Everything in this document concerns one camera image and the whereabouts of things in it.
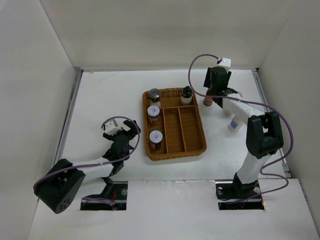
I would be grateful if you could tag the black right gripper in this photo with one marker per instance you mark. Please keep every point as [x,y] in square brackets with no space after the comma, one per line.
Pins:
[207,83]

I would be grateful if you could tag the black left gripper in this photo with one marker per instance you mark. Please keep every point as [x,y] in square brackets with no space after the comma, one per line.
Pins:
[132,125]

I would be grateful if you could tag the red ketchup bottle yellow cap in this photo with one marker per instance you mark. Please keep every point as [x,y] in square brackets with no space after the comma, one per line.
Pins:
[208,101]

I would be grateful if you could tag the white-lid brown spice jar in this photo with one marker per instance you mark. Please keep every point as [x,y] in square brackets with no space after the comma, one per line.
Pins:
[155,139]

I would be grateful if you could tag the orange-label spice jar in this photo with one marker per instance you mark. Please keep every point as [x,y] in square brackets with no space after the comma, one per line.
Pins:
[153,113]

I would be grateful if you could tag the black-cap glass salt bottle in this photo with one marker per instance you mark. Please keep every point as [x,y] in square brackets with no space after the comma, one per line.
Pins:
[186,96]

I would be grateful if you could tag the clear-cap salt grinder bottle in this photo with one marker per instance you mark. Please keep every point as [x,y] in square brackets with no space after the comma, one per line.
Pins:
[154,97]

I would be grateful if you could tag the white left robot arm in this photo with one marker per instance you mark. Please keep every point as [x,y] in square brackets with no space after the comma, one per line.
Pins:
[91,181]

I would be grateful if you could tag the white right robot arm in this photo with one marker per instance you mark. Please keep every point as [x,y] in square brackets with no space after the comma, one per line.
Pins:
[264,135]

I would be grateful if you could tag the blue-label white granule bottle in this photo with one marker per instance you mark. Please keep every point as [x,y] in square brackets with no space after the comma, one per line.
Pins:
[227,112]

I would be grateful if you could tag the brown wicker divided basket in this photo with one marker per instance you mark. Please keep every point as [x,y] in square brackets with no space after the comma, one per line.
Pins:
[180,125]

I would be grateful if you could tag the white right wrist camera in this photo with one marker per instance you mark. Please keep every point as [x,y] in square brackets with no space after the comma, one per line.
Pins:
[225,63]

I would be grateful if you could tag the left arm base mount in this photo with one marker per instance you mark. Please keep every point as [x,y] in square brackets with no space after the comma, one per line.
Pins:
[112,198]

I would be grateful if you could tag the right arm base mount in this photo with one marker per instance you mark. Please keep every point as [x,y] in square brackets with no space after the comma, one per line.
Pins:
[233,195]

